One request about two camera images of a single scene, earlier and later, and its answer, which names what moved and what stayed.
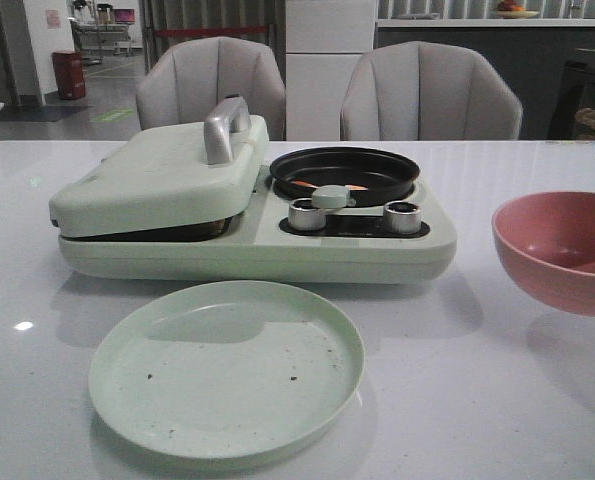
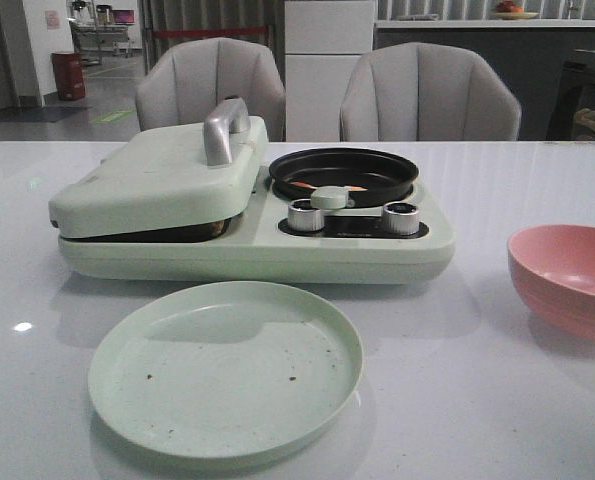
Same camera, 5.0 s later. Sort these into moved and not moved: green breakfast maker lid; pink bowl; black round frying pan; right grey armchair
Moved: pink bowl
Not moved: black round frying pan; right grey armchair; green breakfast maker lid
